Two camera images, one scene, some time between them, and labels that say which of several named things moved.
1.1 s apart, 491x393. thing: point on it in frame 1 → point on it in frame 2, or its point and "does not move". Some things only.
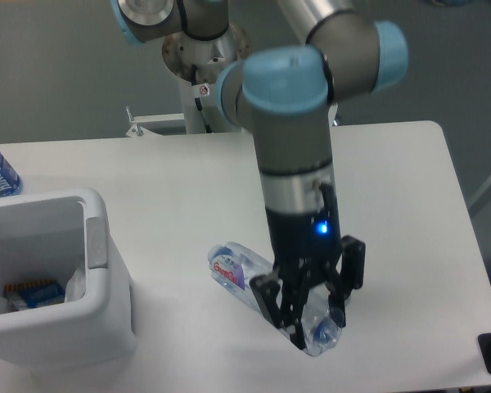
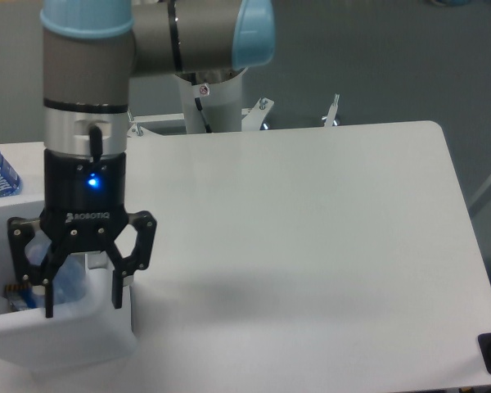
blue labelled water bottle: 0,180 does not move
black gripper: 305,246 → 85,211
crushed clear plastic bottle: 233,268 → 69,283
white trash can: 46,237 does not move
